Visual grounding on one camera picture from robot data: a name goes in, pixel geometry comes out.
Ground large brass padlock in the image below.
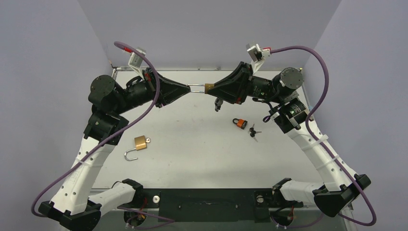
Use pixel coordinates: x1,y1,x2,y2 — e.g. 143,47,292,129
124,135,151,161

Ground small black keys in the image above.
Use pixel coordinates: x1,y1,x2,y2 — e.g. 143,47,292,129
215,98,224,112

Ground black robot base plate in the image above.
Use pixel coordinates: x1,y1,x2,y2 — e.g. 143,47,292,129
125,188,304,223

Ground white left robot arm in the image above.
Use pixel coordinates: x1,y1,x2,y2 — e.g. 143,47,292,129
32,68,191,231

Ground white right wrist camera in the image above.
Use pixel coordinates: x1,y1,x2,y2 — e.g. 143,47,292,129
246,43,271,74

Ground black headed key bunch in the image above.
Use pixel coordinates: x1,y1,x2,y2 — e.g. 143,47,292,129
248,124,261,142

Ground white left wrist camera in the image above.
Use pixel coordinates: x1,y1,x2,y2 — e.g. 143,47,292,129
124,47,143,77

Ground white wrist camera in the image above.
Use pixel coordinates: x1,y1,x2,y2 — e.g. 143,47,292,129
124,47,143,77
246,43,271,74

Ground small brass padlock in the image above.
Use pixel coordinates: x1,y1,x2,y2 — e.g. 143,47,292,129
187,83,215,94

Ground orange round padlock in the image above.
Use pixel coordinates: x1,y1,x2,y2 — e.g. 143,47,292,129
232,118,248,129

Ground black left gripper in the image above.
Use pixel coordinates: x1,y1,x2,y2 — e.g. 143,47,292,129
114,66,191,115

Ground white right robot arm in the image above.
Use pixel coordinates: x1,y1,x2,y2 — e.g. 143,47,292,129
204,62,371,217

